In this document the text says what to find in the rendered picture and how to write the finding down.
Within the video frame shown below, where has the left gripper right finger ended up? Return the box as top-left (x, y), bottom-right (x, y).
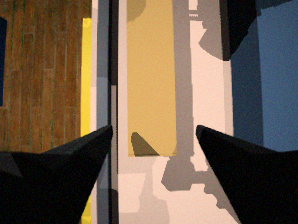
top-left (195, 125), bottom-right (298, 224)

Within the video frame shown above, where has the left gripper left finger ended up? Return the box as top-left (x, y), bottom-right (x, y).
top-left (0, 125), bottom-right (113, 224)

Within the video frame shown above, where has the brown cardboard carton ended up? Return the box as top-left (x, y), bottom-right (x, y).
top-left (127, 0), bottom-right (177, 157)

